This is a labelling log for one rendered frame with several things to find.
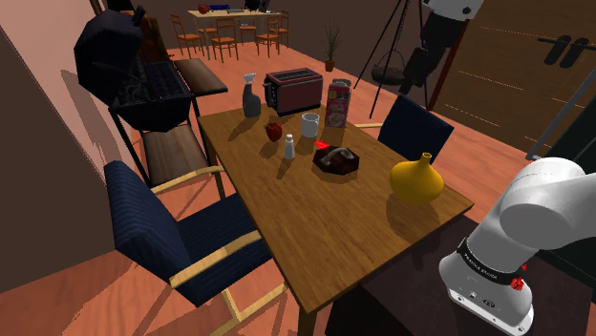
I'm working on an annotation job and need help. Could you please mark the red apple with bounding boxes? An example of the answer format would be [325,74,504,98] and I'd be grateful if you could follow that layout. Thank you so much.
[265,121,285,143]

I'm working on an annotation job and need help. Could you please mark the black barbecue grill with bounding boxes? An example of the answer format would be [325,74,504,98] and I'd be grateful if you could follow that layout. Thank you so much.
[73,6,230,189]

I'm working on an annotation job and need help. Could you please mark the wooden dining chair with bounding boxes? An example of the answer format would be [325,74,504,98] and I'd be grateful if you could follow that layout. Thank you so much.
[277,10,291,49]
[169,12,205,60]
[254,16,282,59]
[209,17,240,64]
[238,18,259,46]

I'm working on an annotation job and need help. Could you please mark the grey spray bottle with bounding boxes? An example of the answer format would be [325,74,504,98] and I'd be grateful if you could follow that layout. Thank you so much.
[241,72,264,119]

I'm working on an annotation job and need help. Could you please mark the pink carton box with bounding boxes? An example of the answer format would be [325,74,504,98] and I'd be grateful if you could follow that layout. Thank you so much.
[324,78,352,130]

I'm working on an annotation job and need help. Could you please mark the wooden table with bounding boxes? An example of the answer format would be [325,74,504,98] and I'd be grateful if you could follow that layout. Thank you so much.
[197,103,476,336]

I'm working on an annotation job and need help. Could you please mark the potted green plant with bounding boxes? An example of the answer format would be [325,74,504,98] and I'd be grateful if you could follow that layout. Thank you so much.
[320,17,343,74]

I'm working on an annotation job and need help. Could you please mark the pale dining table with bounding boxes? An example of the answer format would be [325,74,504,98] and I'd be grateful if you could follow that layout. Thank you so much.
[186,2,284,62]

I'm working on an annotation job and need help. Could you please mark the white mug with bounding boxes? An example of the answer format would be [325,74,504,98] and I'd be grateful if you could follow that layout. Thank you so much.
[300,112,322,139]

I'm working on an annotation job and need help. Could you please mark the tripod with hanging black pot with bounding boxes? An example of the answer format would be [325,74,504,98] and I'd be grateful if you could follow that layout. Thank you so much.
[351,0,470,120]

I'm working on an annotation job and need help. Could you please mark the dark red toaster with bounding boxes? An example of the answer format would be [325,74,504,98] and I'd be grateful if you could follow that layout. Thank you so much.
[262,67,325,118]

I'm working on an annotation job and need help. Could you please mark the dark robot stand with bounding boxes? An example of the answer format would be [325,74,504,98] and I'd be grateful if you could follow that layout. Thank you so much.
[325,215,596,336]

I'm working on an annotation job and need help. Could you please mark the blue armchair, wooden arms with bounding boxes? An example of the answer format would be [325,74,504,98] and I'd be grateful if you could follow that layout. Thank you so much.
[352,94,456,164]
[102,159,290,336]

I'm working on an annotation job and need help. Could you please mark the yellow vase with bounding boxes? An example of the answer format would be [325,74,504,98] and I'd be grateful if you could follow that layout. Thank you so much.
[389,152,446,206]

